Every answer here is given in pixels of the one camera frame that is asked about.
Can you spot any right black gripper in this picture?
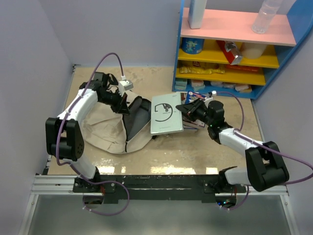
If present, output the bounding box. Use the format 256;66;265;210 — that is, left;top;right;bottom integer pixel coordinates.
176;98;213;126

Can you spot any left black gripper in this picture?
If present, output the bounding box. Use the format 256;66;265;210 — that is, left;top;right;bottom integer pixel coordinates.
99;89;130;115

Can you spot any beige student backpack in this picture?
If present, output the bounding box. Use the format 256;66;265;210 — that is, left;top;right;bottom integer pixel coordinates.
80;91;154;154

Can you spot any white book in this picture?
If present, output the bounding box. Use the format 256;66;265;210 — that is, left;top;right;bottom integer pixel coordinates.
150;93;183;136

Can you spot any blue glossy comic book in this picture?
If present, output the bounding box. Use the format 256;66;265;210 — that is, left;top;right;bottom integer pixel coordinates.
180;91;207;104

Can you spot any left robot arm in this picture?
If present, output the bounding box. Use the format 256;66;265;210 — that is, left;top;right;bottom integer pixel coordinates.
45;72;134;193

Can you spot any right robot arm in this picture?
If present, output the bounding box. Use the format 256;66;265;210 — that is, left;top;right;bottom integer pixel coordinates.
176;99;290;192

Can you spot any yellow snack bag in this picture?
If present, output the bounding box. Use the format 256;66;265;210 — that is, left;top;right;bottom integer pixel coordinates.
179;61;225;75

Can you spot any colourful box under book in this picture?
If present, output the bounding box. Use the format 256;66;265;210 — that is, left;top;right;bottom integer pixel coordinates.
182;117;205;132

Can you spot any pastel sponges row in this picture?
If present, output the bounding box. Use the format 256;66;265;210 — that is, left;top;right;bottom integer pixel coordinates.
175;78;252;93

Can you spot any orange red packet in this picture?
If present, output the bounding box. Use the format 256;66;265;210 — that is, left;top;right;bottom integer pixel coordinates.
225;64;260;72

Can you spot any blue shelf unit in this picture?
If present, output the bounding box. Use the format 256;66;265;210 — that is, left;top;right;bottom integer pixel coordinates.
172;0;313;99

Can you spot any blue tin can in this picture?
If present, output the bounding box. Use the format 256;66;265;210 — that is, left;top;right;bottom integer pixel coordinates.
181;37;205;54

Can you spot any red snack packet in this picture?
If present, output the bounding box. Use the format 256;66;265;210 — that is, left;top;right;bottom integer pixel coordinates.
216;40;243;65

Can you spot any white bowl cup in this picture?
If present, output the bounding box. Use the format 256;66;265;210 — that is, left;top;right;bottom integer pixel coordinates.
240;43;267;59

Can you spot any white bottle on shelf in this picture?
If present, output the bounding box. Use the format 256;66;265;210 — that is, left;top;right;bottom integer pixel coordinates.
188;0;207;29

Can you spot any clear plastic bottle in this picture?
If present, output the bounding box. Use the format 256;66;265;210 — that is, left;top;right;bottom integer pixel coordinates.
251;0;283;34

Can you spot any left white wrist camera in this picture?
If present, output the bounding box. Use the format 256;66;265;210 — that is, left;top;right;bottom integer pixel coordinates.
118;80;134;95

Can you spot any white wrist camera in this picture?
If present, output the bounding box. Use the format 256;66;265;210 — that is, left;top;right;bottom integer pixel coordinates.
118;80;134;95
204;91;217;104

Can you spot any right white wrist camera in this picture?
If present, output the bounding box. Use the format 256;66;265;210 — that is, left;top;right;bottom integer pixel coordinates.
204;91;217;104

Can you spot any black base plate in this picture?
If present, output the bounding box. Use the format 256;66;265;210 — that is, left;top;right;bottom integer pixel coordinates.
73;175;246;204

